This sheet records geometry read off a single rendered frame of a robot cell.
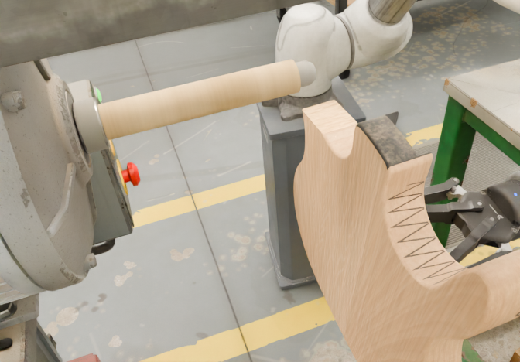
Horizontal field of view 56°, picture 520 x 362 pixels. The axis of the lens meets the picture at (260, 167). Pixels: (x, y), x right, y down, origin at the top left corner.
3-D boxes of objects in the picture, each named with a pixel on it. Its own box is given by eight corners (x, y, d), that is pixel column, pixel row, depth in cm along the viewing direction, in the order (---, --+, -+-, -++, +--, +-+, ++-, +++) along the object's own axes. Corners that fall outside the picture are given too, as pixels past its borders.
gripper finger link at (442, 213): (486, 209, 62) (483, 199, 63) (397, 209, 63) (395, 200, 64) (476, 226, 65) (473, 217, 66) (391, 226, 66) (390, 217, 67)
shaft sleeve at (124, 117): (104, 131, 41) (95, 97, 42) (111, 145, 44) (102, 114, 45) (303, 82, 45) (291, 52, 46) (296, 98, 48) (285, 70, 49)
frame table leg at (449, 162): (409, 337, 160) (463, 104, 102) (400, 323, 164) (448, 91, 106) (424, 332, 161) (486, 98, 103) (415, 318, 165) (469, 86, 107)
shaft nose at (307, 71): (301, 80, 45) (292, 58, 46) (295, 93, 47) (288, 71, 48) (320, 75, 46) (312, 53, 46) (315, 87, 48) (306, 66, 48)
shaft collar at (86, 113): (79, 141, 40) (67, 93, 41) (90, 161, 44) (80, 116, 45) (104, 135, 40) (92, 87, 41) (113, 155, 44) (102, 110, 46)
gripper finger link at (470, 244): (479, 230, 65) (488, 237, 64) (426, 280, 60) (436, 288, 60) (488, 212, 62) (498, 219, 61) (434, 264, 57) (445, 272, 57)
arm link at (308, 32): (268, 77, 144) (262, 5, 130) (322, 62, 149) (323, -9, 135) (292, 104, 133) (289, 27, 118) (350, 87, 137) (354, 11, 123)
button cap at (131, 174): (119, 196, 79) (113, 177, 77) (117, 180, 82) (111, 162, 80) (142, 189, 80) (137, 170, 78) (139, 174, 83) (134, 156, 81)
